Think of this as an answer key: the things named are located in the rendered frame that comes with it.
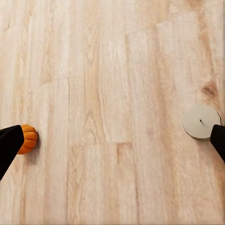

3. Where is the pumpkin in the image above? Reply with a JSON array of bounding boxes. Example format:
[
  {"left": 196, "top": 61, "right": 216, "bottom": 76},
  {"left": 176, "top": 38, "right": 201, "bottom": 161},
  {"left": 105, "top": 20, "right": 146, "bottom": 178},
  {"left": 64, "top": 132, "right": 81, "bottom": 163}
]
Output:
[{"left": 18, "top": 124, "right": 38, "bottom": 154}]

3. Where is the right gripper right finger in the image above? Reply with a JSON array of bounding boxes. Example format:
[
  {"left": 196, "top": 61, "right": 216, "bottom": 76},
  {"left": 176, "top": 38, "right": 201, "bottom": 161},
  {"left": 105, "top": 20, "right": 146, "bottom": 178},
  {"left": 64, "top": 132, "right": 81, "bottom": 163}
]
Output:
[{"left": 210, "top": 124, "right": 225, "bottom": 162}]

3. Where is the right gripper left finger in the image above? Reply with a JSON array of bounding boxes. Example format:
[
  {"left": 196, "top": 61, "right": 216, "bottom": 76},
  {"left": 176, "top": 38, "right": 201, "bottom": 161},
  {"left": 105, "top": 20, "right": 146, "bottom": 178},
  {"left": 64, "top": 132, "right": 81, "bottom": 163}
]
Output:
[{"left": 0, "top": 125, "right": 24, "bottom": 180}]

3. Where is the pillar candle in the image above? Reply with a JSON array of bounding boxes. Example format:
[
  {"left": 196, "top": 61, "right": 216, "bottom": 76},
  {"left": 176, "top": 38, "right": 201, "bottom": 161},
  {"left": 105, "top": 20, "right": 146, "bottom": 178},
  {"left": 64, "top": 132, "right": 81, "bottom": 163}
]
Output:
[{"left": 183, "top": 105, "right": 222, "bottom": 142}]

